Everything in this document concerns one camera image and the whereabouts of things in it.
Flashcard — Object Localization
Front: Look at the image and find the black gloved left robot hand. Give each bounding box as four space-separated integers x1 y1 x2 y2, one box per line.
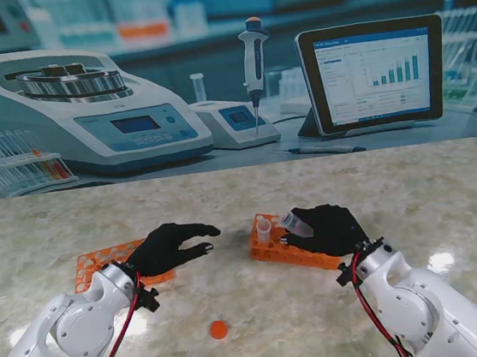
122 217 226 278

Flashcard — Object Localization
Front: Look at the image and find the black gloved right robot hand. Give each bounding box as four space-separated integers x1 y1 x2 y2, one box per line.
276 199 371 265

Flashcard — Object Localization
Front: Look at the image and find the clear plastic test tube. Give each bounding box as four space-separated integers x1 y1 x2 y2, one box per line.
277 208 315 240
254 217 273 244

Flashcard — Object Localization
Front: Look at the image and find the orange tube cap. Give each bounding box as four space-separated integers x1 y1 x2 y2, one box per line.
207 318 230 341

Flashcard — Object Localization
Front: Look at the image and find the empty orange test tube rack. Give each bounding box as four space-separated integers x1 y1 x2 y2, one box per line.
70 235 177 295

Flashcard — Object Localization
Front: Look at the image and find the printed laboratory backdrop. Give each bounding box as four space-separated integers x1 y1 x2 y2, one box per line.
0 0 477 211

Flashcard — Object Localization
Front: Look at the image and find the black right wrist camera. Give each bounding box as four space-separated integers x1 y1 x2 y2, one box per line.
333 259 360 289

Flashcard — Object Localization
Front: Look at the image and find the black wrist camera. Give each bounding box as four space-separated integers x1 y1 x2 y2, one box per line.
333 259 360 289
138 284 162 314

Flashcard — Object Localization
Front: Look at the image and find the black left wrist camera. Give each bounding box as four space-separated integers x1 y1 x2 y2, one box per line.
138 284 162 314

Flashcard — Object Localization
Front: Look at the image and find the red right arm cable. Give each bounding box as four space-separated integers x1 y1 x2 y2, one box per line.
350 247 414 357

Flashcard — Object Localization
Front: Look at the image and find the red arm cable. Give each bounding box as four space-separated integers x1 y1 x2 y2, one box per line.
70 270 152 357
350 247 414 357

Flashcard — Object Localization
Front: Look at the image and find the red left arm cable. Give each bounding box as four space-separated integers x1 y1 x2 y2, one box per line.
70 270 152 357

